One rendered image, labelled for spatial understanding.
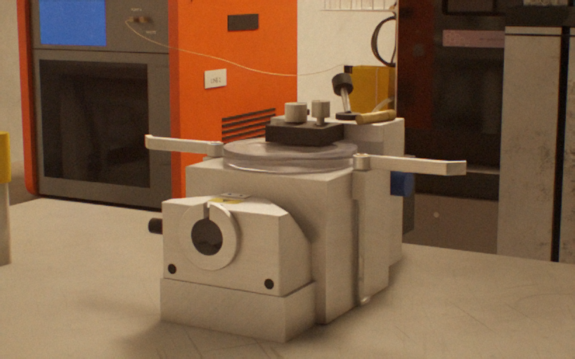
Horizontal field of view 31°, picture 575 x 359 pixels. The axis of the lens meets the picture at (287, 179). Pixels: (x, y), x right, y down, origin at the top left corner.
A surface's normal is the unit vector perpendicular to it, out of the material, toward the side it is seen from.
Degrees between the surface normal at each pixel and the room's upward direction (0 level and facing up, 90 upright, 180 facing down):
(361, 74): 93
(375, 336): 0
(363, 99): 93
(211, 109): 90
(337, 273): 90
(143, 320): 0
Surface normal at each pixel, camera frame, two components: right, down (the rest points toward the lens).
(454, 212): -0.48, 0.16
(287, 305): 0.88, 0.09
